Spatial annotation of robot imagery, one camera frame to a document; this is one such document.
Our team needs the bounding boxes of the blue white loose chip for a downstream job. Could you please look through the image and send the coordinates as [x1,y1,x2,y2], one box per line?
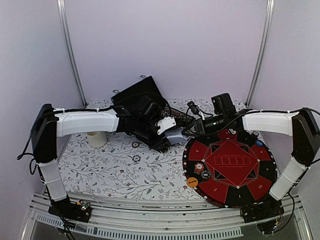
[132,155,141,162]

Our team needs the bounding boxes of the aluminium frame post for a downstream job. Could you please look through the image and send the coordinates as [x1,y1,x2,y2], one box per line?
[56,0,88,107]
[245,0,275,107]

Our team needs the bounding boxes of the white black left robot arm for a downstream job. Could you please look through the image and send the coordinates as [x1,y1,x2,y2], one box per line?
[17,93,170,223]

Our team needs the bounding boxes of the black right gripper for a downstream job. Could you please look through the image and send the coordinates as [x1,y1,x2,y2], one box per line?
[181,113,226,138]

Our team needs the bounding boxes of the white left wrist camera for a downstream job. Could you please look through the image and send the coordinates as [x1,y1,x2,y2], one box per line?
[156,116,176,135]

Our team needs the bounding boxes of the blue small blind button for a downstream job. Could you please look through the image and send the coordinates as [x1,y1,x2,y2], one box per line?
[255,139,264,147]

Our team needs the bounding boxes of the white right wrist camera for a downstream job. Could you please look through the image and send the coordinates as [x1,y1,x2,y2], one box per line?
[187,101,204,118]

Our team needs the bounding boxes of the open black poker chip case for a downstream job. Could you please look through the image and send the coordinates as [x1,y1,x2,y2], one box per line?
[111,76,195,153]

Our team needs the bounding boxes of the right aluminium frame post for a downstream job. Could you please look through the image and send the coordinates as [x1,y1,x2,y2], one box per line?
[245,0,275,107]

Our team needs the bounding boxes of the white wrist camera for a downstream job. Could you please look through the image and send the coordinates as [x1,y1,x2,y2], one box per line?
[156,116,176,135]
[187,101,204,118]

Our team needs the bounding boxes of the black 100 poker chips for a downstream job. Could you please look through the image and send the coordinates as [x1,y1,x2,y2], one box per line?
[200,170,211,180]

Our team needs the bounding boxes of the red white loose chip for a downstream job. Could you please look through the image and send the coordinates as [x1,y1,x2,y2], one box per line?
[131,141,140,148]

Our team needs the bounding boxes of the red 5 poker chip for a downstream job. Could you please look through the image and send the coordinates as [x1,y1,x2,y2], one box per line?
[194,162,205,175]

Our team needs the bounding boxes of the white dealer button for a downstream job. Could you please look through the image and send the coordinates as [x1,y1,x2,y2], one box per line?
[228,128,237,135]

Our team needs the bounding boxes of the round red black poker mat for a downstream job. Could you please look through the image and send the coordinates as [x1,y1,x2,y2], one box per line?
[182,129,278,208]

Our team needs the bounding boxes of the left aluminium frame post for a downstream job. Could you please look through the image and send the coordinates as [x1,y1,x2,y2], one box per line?
[56,0,88,107]

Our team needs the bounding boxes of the orange big blind button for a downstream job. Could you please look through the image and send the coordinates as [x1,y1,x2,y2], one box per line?
[186,177,199,188]

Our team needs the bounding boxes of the floral white table mat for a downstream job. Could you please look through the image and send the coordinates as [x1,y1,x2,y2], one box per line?
[51,98,261,201]

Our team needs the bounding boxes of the grey card deck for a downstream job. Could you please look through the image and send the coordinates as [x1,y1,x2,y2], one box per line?
[164,127,189,145]

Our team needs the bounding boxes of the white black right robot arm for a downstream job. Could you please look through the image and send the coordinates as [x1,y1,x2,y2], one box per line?
[182,93,320,222]

